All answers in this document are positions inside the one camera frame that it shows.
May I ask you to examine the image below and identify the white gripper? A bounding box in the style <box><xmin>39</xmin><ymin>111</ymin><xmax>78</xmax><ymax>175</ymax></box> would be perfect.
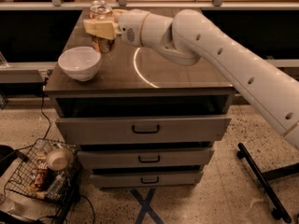
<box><xmin>83</xmin><ymin>9</ymin><xmax>150</xmax><ymax>47</ymax></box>

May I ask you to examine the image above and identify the orange soda can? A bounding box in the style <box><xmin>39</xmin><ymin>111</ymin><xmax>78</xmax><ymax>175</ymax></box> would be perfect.
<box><xmin>92</xmin><ymin>35</ymin><xmax>114</xmax><ymax>54</ymax></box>

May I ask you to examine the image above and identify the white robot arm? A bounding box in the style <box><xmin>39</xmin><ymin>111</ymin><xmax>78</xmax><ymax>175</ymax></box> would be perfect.
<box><xmin>83</xmin><ymin>9</ymin><xmax>299</xmax><ymax>148</ymax></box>

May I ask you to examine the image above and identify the green white soda can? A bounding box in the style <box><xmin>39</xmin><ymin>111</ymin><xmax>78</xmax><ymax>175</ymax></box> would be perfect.
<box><xmin>90</xmin><ymin>0</ymin><xmax>112</xmax><ymax>19</ymax></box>

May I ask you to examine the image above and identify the white bowl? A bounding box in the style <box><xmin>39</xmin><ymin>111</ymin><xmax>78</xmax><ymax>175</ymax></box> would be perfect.
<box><xmin>58</xmin><ymin>47</ymin><xmax>101</xmax><ymax>81</ymax></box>

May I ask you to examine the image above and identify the grey drawer cabinet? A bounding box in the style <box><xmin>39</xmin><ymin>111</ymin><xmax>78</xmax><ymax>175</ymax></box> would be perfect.
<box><xmin>46</xmin><ymin>41</ymin><xmax>235</xmax><ymax>176</ymax></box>

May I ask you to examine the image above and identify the top grey drawer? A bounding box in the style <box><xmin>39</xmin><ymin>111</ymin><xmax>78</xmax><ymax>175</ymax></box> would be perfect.
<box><xmin>56</xmin><ymin>115</ymin><xmax>231</xmax><ymax>145</ymax></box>

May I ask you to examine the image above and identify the grey drawer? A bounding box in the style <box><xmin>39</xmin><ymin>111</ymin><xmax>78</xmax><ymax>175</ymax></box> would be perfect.
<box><xmin>56</xmin><ymin>115</ymin><xmax>231</xmax><ymax>145</ymax></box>
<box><xmin>90</xmin><ymin>170</ymin><xmax>203</xmax><ymax>189</ymax></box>
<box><xmin>78</xmin><ymin>147</ymin><xmax>214</xmax><ymax>170</ymax></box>

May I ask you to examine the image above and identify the middle grey drawer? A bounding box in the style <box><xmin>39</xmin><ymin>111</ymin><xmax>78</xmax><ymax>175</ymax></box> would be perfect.
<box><xmin>78</xmin><ymin>147</ymin><xmax>214</xmax><ymax>170</ymax></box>

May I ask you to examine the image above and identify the bottom grey drawer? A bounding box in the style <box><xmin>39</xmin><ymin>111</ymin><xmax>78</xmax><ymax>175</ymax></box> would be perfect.
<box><xmin>90</xmin><ymin>170</ymin><xmax>203</xmax><ymax>189</ymax></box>

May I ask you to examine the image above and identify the black wheeled stand base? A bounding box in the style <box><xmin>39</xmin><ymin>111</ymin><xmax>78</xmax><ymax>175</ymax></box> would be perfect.
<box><xmin>236</xmin><ymin>143</ymin><xmax>299</xmax><ymax>224</ymax></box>

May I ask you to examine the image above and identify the black power cable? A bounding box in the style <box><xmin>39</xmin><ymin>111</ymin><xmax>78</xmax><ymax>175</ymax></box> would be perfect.
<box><xmin>12</xmin><ymin>77</ymin><xmax>53</xmax><ymax>154</ymax></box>

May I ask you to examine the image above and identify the black wire basket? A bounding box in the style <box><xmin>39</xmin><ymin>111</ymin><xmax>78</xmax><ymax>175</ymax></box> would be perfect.
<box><xmin>4</xmin><ymin>139</ymin><xmax>81</xmax><ymax>224</ymax></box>

